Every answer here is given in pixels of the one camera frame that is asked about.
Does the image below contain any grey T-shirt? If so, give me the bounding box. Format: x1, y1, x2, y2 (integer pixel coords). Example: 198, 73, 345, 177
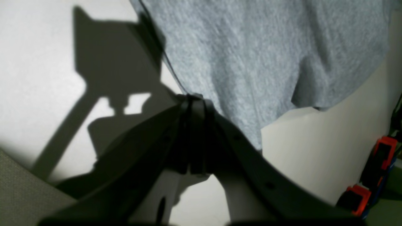
131, 0, 401, 150

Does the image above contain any blue red clamp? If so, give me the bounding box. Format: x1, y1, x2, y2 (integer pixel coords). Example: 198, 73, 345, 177
360, 136, 398, 190
336, 184, 372, 217

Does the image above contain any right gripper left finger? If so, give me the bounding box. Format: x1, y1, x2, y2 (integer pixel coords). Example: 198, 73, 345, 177
39, 99, 197, 226

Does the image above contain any top blue red clamp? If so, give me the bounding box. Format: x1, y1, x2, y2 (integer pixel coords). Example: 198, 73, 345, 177
360, 136, 398, 190

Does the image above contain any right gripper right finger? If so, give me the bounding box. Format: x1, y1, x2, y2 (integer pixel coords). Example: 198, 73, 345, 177
196, 99, 365, 226

